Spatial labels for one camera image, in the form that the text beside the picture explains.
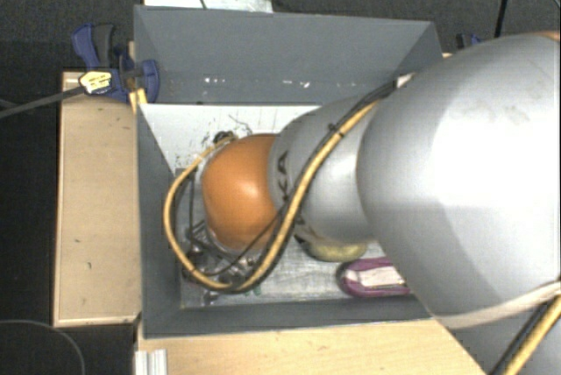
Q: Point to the pale wood board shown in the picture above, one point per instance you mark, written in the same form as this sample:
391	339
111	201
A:
98	211

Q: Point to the pale yellow rounded object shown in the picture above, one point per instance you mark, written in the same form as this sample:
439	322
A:
337	251

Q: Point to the grey metal bin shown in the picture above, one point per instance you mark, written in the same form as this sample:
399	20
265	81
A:
280	53

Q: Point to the purple packet with white label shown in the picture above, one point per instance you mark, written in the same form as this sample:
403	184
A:
372	279

